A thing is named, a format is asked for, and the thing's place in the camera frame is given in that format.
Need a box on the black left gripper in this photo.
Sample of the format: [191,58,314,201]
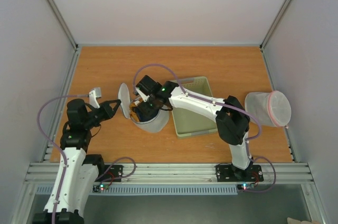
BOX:
[84,99,121,128]

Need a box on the navy blue bra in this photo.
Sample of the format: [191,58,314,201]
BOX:
[132,107,148,122]

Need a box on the white mesh laundry bag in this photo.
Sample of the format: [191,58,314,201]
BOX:
[118,83,170,133]

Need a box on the mustard orange bra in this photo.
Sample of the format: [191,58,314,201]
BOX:
[129,100,142,122]

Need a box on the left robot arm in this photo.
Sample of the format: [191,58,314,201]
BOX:
[32,98,121,223]

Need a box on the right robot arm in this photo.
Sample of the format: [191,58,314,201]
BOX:
[134,75,252,181]

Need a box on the pink-rimmed mesh laundry bag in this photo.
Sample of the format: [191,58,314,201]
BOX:
[245,90,292,127]

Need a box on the green plastic basket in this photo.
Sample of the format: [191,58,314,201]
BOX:
[172,76,217,139]

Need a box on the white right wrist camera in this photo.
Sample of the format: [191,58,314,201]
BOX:
[133,88,149,102]

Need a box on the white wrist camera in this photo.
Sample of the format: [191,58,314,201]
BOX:
[88,87,102,108]
[133,88,149,102]

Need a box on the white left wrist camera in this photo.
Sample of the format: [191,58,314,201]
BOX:
[88,87,102,108]

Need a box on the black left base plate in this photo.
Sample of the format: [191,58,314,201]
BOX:
[96,165,123,182]

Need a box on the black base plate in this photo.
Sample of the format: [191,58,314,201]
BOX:
[96,165,123,182]
[215,163,264,183]

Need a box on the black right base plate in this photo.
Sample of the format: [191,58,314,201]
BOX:
[215,163,264,183]

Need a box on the aluminium front rail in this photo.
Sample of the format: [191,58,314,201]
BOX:
[24,159,314,185]

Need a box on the grey slotted cable duct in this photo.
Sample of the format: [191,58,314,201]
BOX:
[35,185,238,196]

